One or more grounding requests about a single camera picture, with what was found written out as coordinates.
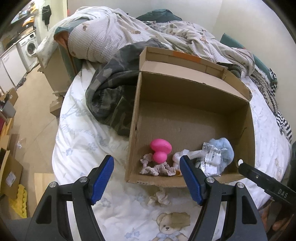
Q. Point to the pink rubber toy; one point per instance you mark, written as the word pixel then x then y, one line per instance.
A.
pixel 160 148

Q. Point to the white washing machine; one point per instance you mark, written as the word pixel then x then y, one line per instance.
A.
pixel 29 49

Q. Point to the camouflage garment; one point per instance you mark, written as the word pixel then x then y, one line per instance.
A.
pixel 111 92

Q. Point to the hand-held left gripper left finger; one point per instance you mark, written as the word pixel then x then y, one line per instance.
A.
pixel 103 178

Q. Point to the small cardboard box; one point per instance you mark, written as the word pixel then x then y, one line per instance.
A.
pixel 10 96

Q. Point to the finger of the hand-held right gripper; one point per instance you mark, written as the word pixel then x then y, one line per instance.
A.
pixel 261 177

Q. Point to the cardboard box under bed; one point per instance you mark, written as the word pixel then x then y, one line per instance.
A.
pixel 56 106

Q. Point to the clear plastic bag with label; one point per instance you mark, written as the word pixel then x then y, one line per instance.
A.
pixel 211 160

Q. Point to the yellow egg tray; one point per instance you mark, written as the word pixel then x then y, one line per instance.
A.
pixel 19 201

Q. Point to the person's right hand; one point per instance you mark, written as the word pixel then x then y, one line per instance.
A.
pixel 277 222

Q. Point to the grey bin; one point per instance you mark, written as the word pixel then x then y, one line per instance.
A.
pixel 8 109

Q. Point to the dark green pillow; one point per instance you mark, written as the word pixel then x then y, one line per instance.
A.
pixel 159 16

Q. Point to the beige bed frame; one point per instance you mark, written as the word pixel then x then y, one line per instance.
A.
pixel 57 71

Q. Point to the translucent amber soft toy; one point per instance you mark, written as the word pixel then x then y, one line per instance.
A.
pixel 178 173

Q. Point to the black white striped cloth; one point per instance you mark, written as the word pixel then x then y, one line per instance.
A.
pixel 285 125

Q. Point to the black hanging bag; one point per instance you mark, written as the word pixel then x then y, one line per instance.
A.
pixel 46 14

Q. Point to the light blue plush toy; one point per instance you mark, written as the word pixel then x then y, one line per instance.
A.
pixel 225 150

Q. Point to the patterned knitted blanket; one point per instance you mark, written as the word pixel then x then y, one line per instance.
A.
pixel 266 90

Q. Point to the flat cardboard box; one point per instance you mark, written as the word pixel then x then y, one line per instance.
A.
pixel 10 173

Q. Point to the floral lace scrunchie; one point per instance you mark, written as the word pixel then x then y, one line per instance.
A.
pixel 159 170
pixel 159 198

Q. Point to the teal pillow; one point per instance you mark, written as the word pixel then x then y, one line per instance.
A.
pixel 259 60

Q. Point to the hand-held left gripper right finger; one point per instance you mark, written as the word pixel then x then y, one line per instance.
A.
pixel 190 178

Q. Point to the crumpled beige patterned duvet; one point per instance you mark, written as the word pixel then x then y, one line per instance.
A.
pixel 104 34

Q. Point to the white plush toy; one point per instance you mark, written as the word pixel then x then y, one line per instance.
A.
pixel 178 157

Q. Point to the white cabinet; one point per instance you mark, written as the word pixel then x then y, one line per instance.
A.
pixel 11 67

